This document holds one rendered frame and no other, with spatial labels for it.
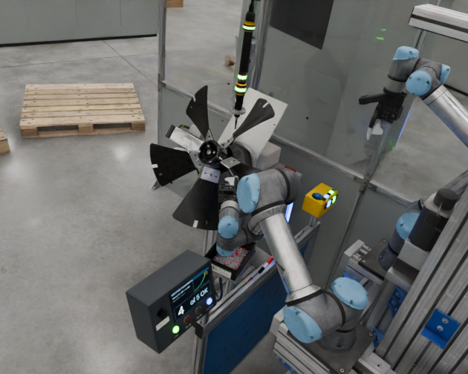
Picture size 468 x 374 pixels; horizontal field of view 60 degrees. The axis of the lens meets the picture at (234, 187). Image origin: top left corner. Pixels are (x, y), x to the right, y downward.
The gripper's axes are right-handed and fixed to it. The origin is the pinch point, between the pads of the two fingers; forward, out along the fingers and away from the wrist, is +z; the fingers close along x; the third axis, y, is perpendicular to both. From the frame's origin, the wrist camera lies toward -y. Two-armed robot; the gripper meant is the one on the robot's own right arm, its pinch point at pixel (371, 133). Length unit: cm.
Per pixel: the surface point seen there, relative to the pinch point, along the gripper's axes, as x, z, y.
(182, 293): -96, 26, -10
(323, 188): 8.5, 40.8, -16.1
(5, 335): -116, 148, -126
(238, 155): -14, 31, -54
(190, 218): -47, 52, -53
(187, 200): -45, 45, -58
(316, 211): -3.6, 46.7, -11.7
